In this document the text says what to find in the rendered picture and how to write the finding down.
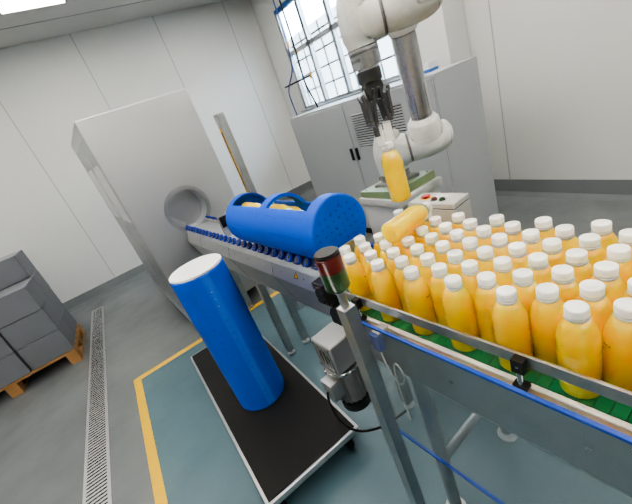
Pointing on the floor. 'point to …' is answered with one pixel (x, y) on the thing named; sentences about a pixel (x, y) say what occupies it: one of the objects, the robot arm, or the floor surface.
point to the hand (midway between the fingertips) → (384, 134)
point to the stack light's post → (380, 400)
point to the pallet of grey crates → (21, 326)
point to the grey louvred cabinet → (315, 128)
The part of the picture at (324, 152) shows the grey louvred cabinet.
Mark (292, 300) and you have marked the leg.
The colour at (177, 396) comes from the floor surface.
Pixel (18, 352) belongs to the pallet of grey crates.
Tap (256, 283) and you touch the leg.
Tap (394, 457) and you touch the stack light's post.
